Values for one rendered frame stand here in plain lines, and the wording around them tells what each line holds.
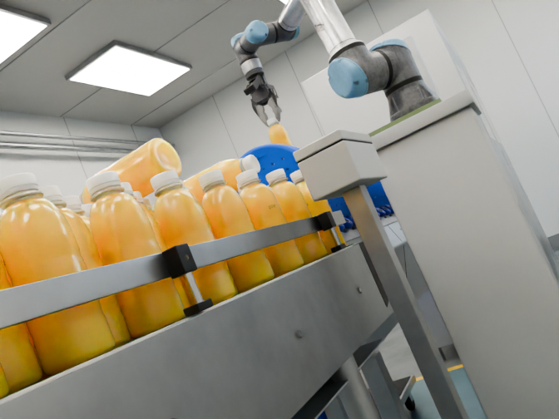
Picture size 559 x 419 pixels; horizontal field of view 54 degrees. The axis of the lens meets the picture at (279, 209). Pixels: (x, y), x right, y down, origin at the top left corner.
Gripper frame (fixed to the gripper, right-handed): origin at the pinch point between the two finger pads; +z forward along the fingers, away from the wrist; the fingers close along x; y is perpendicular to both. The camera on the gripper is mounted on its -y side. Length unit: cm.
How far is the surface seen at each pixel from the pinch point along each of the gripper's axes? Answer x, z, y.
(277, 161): -18, 25, -58
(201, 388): -33, 59, -141
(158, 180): -27, 33, -126
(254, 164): -26, 30, -90
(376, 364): -22, 82, -59
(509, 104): -88, -13, 453
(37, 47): 225, -192, 161
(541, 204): -76, 98, 452
